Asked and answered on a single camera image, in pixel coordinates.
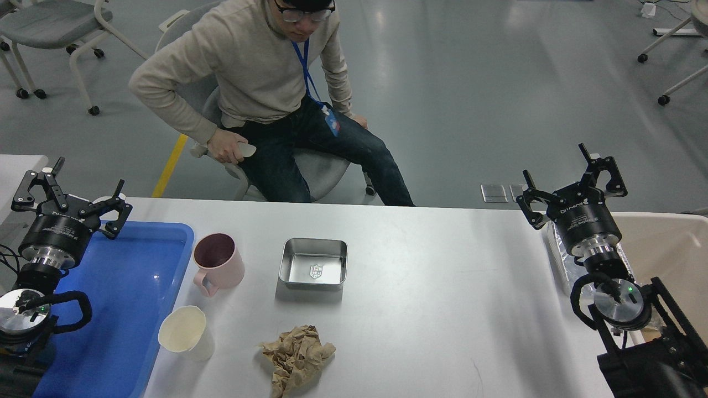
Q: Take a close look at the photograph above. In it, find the grey office chair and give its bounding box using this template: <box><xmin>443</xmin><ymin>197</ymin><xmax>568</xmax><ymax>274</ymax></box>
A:
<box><xmin>156</xmin><ymin>2</ymin><xmax>350</xmax><ymax>201</ymax></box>

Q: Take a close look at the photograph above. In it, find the white side table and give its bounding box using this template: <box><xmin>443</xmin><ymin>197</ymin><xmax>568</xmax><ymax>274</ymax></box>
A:
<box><xmin>1</xmin><ymin>154</ymin><xmax>48</xmax><ymax>223</ymax></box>

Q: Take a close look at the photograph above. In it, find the beige plastic bin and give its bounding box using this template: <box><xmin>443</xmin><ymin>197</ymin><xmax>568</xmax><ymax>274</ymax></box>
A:
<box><xmin>613</xmin><ymin>212</ymin><xmax>707</xmax><ymax>341</ymax></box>

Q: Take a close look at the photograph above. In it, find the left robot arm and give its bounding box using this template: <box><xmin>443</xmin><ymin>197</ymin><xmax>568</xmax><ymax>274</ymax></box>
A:
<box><xmin>1</xmin><ymin>157</ymin><xmax>132</xmax><ymax>397</ymax></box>

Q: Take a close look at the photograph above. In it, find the right floor socket plate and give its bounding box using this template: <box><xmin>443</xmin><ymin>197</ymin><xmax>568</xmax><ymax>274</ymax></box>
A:
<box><xmin>508</xmin><ymin>184</ymin><xmax>528</xmax><ymax>202</ymax></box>

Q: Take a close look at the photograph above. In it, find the cream paper cup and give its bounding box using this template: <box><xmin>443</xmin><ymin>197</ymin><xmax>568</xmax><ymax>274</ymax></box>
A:
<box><xmin>158</xmin><ymin>305</ymin><xmax>215</xmax><ymax>361</ymax></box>

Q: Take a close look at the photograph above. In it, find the left floor socket plate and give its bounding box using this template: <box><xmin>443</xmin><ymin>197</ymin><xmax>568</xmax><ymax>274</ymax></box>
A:
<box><xmin>480</xmin><ymin>184</ymin><xmax>509</xmax><ymax>204</ymax></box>

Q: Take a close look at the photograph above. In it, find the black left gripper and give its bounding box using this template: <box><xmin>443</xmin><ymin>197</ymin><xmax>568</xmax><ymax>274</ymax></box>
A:
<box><xmin>11</xmin><ymin>157</ymin><xmax>133</xmax><ymax>269</ymax></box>

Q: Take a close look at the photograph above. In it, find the blue plastic tray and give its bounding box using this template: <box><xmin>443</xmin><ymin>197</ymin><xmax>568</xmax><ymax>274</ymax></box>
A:
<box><xmin>34</xmin><ymin>222</ymin><xmax>194</xmax><ymax>397</ymax></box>

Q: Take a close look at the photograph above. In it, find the grey chair top left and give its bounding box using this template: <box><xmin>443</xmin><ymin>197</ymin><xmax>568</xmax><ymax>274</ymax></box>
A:
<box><xmin>1</xmin><ymin>1</ymin><xmax>149</xmax><ymax>116</ymax></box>

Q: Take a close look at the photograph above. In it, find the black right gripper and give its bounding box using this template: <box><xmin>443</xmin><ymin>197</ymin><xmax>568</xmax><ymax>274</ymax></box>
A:
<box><xmin>516</xmin><ymin>143</ymin><xmax>628</xmax><ymax>258</ymax></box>

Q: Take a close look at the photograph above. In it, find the crumpled brown paper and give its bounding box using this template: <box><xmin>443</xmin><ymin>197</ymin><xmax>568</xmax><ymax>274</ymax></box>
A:
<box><xmin>258</xmin><ymin>324</ymin><xmax>336</xmax><ymax>397</ymax></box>

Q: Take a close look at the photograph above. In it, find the pink mug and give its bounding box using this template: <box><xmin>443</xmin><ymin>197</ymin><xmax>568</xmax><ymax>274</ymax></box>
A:
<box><xmin>193</xmin><ymin>233</ymin><xmax>245</xmax><ymax>297</ymax></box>

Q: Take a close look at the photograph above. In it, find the square steel tin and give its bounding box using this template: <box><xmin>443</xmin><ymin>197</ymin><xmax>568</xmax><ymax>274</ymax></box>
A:
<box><xmin>279</xmin><ymin>238</ymin><xmax>347</xmax><ymax>291</ymax></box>

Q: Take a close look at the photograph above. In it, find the seated person beige sweater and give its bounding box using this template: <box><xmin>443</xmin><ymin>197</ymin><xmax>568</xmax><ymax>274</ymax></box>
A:
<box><xmin>129</xmin><ymin>1</ymin><xmax>414</xmax><ymax>206</ymax></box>

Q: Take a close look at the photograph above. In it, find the floor socket plate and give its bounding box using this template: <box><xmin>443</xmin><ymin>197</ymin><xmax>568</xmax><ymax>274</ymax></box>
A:
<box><xmin>508</xmin><ymin>184</ymin><xmax>528</xmax><ymax>202</ymax></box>
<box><xmin>480</xmin><ymin>184</ymin><xmax>509</xmax><ymax>204</ymax></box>

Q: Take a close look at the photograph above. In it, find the black cables left edge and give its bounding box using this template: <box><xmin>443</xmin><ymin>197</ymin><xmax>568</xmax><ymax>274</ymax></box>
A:
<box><xmin>0</xmin><ymin>243</ymin><xmax>23</xmax><ymax>288</ymax></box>

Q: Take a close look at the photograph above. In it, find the chair legs top right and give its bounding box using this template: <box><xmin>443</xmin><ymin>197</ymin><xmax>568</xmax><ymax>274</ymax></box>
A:
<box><xmin>637</xmin><ymin>0</ymin><xmax>708</xmax><ymax>106</ymax></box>

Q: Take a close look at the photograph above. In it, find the aluminium foil tray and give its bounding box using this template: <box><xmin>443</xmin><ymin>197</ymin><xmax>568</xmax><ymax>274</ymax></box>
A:
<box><xmin>542</xmin><ymin>222</ymin><xmax>636</xmax><ymax>302</ymax></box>

